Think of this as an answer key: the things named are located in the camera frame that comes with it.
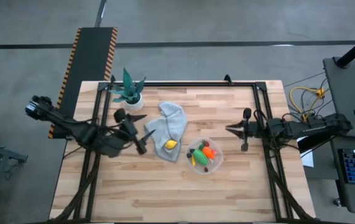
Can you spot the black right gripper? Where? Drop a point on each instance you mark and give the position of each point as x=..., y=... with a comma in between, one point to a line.
x=256, y=130

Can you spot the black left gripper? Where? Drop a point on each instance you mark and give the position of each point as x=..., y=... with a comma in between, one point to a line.
x=129, y=130

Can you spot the yellow toy lemon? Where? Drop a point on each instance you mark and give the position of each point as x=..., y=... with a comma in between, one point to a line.
x=171, y=144

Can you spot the red toy strawberry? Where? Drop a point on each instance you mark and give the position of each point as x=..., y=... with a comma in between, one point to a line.
x=206, y=143

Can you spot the orange toy carrot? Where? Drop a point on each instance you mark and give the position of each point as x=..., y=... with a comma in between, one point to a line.
x=209, y=152

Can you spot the green toy pepper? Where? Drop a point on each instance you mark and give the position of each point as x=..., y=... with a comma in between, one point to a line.
x=200, y=157

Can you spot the yellow toy squash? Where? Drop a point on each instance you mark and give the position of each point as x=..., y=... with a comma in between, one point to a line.
x=193, y=161

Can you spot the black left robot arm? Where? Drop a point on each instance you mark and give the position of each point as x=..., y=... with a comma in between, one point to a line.
x=68, y=124

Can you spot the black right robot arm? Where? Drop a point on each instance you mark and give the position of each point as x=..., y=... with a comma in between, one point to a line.
x=304, y=127

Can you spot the clear plastic tupperware container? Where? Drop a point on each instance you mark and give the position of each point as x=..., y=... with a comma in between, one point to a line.
x=217, y=163

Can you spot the snake plant in white pot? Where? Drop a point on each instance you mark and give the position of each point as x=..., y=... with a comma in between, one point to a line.
x=135, y=105

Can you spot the grey waffle dish cloth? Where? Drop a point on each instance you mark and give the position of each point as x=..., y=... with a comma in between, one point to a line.
x=172, y=124

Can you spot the white paper sheet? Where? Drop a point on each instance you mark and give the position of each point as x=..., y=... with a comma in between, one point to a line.
x=308, y=159

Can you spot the black hazard-striped floor ramp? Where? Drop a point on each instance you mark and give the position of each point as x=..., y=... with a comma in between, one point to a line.
x=90, y=56

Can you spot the black aluminium rig frame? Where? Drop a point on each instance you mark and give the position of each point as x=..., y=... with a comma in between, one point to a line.
x=196, y=84

